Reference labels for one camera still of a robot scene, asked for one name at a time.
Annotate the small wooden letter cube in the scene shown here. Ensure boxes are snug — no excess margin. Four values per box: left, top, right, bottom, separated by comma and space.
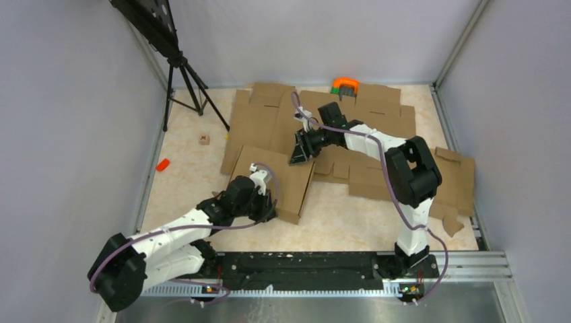
199, 135, 211, 145

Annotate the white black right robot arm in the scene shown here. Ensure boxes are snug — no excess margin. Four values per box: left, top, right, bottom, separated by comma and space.
290, 96, 442, 277

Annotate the orange green toy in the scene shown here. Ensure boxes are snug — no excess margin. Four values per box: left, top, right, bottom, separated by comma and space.
330, 77, 360, 99

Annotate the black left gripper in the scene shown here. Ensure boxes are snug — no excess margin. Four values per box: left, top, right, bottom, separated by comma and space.
234, 185, 277, 222

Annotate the small orange block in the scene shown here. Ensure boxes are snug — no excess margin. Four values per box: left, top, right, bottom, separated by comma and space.
156, 158, 170, 172

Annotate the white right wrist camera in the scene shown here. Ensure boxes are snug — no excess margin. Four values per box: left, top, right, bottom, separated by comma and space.
294, 106, 312, 132

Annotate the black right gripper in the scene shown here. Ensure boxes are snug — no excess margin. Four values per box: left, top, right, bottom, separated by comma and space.
288, 127, 332, 167

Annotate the white slotted cable duct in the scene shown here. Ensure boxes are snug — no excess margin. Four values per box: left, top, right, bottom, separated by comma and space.
141, 281, 420, 298

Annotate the brown cardboard box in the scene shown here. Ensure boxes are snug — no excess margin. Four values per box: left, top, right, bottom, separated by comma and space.
230, 145, 314, 225

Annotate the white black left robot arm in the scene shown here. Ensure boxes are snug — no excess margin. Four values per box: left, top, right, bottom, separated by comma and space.
87, 170, 277, 312

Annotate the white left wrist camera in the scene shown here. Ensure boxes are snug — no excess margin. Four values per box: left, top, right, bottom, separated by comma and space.
249, 163, 273, 196

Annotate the flat cardboard sheet pile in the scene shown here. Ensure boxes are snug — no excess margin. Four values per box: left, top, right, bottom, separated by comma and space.
219, 81, 418, 201

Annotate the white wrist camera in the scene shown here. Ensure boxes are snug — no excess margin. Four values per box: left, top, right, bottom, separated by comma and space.
294, 106, 312, 132
249, 163, 273, 196

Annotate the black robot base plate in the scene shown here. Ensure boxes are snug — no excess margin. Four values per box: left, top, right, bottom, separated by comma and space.
197, 252, 440, 291

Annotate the black tripod music stand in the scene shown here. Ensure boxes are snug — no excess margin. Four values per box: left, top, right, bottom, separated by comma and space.
110, 0, 230, 132

